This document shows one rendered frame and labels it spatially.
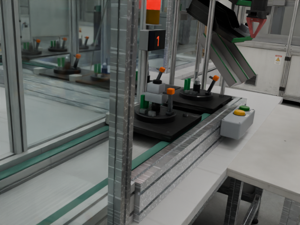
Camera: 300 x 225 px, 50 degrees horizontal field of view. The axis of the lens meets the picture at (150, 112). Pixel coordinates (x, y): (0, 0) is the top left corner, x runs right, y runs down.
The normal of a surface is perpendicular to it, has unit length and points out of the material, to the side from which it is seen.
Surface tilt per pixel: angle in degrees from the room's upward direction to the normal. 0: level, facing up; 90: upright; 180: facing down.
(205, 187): 0
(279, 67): 90
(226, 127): 90
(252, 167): 0
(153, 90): 90
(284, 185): 0
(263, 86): 90
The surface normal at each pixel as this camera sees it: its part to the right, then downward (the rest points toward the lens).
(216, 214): 0.06, -0.95
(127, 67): 0.86, 0.20
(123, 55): -0.51, 0.24
